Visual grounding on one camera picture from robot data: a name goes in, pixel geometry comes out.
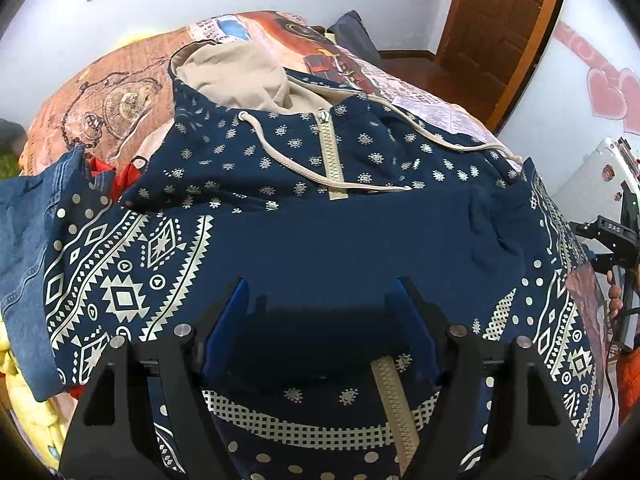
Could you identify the brown wooden door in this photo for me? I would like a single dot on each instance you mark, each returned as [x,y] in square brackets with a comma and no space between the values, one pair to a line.
[495,20]

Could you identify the dark blue pillow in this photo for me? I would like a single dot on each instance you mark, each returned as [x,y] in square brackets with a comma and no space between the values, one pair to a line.
[355,35]

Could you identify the blue denim garment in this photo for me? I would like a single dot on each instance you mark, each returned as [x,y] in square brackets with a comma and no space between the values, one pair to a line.
[25,240]

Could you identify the navy patterned zip hoodie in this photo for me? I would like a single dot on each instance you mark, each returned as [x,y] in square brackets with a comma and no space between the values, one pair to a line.
[350,230]

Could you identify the person's right hand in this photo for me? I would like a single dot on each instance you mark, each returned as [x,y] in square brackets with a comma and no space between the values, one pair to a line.
[614,300]

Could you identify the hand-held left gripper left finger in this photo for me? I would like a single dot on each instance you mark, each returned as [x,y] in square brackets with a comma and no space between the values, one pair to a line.
[227,320]

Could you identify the white case with stickers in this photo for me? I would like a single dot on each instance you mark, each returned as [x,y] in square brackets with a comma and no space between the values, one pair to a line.
[590,180]

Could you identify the orange-red garment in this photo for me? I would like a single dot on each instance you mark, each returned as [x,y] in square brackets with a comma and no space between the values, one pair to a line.
[127,177]

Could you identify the printed orange bedsheet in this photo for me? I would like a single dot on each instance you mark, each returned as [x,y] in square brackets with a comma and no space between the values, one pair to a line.
[100,90]

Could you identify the yellow cartoon blanket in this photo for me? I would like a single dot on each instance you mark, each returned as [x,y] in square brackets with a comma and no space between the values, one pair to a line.
[30,420]

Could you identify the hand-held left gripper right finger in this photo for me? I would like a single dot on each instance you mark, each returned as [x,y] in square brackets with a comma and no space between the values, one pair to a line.
[410,320]

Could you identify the green fuzzy rug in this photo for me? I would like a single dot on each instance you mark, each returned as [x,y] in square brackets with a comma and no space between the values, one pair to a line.
[7,166]

